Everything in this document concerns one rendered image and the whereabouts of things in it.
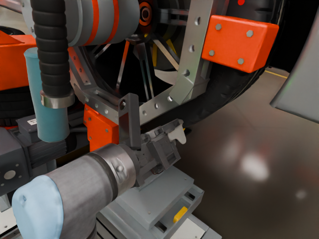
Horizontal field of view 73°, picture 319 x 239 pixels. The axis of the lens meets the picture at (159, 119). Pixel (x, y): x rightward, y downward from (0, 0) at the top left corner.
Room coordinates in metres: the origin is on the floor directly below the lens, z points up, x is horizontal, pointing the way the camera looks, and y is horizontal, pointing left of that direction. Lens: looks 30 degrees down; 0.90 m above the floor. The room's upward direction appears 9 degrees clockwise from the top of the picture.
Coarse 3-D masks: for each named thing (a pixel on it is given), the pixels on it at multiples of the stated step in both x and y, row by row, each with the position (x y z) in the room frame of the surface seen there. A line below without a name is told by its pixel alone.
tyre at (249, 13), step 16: (240, 0) 0.44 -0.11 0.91; (256, 0) 0.43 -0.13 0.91; (272, 0) 0.45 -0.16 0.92; (288, 0) 0.56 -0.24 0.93; (240, 16) 0.44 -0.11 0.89; (256, 16) 0.42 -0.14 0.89; (272, 16) 0.47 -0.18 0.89; (288, 16) 0.58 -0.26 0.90; (80, 48) 0.73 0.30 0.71; (272, 48) 0.54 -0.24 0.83; (96, 80) 0.68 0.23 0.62; (224, 80) 0.43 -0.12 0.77; (240, 80) 0.43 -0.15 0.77; (256, 80) 0.60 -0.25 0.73; (208, 96) 0.45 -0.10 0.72; (224, 96) 0.44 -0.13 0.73; (176, 112) 0.49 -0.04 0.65; (192, 112) 0.47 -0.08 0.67; (208, 112) 0.45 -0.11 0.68; (144, 128) 0.55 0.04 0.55
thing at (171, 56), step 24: (144, 0) 0.66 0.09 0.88; (168, 0) 0.62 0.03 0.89; (168, 24) 0.56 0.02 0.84; (96, 48) 0.71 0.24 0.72; (120, 48) 0.83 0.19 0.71; (144, 48) 0.59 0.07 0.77; (168, 48) 0.56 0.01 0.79; (96, 72) 0.68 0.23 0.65; (120, 72) 0.64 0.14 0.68; (144, 72) 0.59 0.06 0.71; (120, 96) 0.61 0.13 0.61; (144, 96) 0.63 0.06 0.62
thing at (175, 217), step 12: (192, 192) 0.70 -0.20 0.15; (108, 204) 0.57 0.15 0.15; (180, 204) 0.63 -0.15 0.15; (192, 204) 0.62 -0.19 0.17; (108, 216) 0.54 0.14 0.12; (120, 216) 0.53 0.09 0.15; (168, 216) 0.56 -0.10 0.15; (180, 216) 0.54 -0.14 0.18; (120, 228) 0.50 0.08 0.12; (132, 228) 0.49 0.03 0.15; (144, 228) 0.49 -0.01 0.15; (156, 228) 0.49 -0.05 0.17; (168, 228) 0.49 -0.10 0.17
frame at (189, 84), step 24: (192, 0) 0.40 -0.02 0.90; (216, 0) 0.39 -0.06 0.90; (192, 24) 0.40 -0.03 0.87; (72, 48) 0.68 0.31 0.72; (192, 48) 0.41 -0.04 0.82; (72, 72) 0.61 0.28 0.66; (192, 72) 0.38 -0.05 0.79; (96, 96) 0.57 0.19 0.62; (168, 96) 0.41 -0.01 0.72; (192, 96) 0.38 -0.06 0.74; (144, 120) 0.44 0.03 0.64
